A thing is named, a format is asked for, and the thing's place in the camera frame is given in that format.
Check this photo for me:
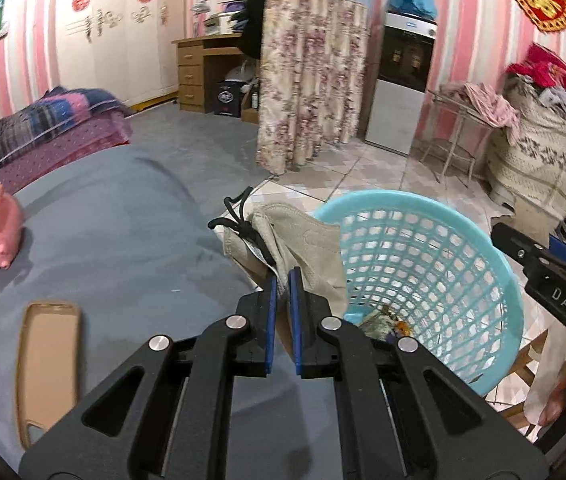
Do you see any pink cloth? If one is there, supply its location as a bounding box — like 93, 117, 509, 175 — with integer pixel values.
438, 82, 520, 131

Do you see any white helmet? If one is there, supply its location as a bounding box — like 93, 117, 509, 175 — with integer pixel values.
225, 62, 258, 86

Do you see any brown phone case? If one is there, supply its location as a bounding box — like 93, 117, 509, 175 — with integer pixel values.
15, 301, 82, 450

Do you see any pink piggy bank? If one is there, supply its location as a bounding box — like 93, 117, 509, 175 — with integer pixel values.
0, 182, 25, 269

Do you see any light blue plastic basket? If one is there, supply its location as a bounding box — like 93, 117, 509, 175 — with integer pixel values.
313, 190, 524, 397

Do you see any black box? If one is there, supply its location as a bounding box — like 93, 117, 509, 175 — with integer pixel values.
214, 79, 242, 117

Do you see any metal rack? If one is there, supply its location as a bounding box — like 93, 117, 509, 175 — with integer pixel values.
420, 89, 496, 186

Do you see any wooden stool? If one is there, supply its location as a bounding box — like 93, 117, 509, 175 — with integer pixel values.
505, 330, 548, 416

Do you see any white box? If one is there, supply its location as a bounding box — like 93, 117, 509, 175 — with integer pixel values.
205, 12, 236, 36

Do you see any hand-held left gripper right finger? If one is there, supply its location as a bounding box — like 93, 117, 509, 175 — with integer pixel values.
288, 268, 550, 480

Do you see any bed with purple dotted cover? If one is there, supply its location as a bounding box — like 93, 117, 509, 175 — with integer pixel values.
0, 87, 134, 231

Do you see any grey-beige face mask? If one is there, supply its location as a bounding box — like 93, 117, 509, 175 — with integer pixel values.
208, 186, 348, 321

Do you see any floral partition curtain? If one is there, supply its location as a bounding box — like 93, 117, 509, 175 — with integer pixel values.
255, 0, 370, 175

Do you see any pile of colourful clothes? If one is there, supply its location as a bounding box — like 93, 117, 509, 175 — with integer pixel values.
505, 42, 566, 123

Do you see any blue cloth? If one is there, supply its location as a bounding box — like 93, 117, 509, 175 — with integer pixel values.
388, 0, 438, 22

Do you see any beige patterned laundry sack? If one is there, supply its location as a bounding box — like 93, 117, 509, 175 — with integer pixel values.
485, 75, 566, 221

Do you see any black hanging coat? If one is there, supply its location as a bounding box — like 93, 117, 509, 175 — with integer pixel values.
240, 0, 268, 61

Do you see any desk lamp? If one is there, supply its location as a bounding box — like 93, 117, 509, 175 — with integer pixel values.
190, 0, 211, 38

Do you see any wooden desk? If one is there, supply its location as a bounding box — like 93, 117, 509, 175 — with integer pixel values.
172, 32, 264, 122

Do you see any white wardrobe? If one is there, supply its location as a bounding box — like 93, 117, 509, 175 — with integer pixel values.
53, 0, 188, 106

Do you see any striped purple blue blanket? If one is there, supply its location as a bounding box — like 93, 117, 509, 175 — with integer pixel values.
0, 87, 134, 196

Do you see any water dispenser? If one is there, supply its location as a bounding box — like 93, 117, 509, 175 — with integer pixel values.
365, 11, 438, 157

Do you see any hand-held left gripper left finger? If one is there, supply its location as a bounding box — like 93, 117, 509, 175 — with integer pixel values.
19, 276, 278, 480

